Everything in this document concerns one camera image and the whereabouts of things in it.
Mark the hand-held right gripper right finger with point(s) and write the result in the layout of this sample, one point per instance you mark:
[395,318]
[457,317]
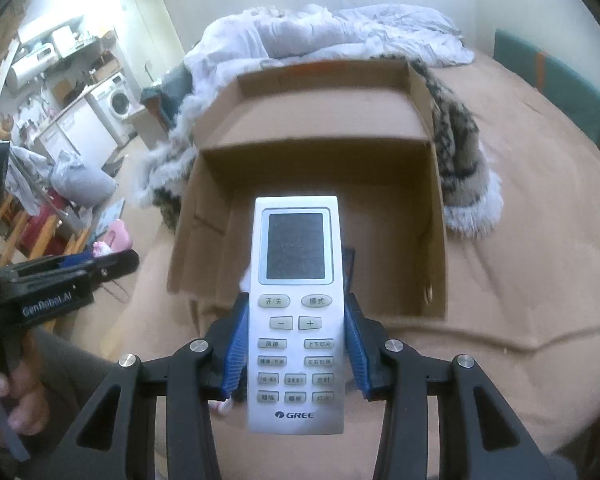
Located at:
[356,355]

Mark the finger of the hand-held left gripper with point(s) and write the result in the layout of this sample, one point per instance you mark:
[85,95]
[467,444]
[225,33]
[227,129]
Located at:
[115,265]

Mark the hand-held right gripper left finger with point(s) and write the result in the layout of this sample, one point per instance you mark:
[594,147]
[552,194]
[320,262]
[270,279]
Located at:
[234,355]

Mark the white air conditioner remote control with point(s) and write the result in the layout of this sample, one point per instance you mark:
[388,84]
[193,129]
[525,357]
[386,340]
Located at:
[295,320]

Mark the cardboard box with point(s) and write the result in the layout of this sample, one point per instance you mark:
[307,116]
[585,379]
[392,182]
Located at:
[320,160]

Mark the person's left hand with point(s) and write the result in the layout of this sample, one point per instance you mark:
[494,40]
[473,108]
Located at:
[30,400]

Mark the pink plastic item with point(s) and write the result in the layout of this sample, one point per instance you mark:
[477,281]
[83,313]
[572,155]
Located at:
[115,237]

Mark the wooden chair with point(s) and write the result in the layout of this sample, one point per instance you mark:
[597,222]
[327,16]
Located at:
[20,230]

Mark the grey plastic bag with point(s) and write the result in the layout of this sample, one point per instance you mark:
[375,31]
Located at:
[82,180]

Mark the white low cabinet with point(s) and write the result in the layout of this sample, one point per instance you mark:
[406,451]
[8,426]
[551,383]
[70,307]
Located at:
[75,132]

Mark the person's grey pants leg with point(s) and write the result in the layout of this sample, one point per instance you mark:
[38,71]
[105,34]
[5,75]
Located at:
[75,375]

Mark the white water heater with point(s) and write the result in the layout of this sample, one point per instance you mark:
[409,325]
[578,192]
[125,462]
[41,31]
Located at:
[27,70]

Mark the white washing machine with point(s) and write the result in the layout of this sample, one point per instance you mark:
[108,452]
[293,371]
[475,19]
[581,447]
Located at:
[115,102]

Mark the white kitchen appliance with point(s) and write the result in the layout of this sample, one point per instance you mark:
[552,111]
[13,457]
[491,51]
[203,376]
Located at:
[62,40]

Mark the dark teal cloth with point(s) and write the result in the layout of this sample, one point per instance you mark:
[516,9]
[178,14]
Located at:
[167,87]

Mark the tan bed sheet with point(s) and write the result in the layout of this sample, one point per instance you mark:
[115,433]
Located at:
[530,285]

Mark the leopard print fur blanket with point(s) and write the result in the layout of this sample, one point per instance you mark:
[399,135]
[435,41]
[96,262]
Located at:
[460,150]

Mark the white fluffy blanket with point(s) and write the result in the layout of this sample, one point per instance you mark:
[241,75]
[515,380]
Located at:
[290,30]

